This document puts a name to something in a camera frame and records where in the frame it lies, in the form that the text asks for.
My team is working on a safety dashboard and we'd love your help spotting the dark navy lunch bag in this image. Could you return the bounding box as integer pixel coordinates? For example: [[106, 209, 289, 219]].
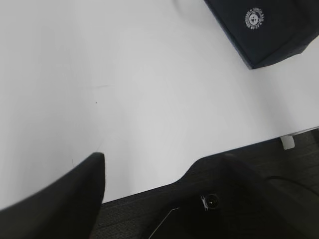
[[205, 0, 319, 69]]

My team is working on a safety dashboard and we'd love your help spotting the white table bracket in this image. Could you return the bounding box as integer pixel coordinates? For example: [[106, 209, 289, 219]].
[[280, 135, 295, 150]]

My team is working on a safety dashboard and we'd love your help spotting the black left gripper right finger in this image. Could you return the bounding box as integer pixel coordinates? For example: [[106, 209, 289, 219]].
[[149, 157, 319, 239]]

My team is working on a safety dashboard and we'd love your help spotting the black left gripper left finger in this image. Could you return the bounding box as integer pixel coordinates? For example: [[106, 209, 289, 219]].
[[0, 152, 106, 239]]

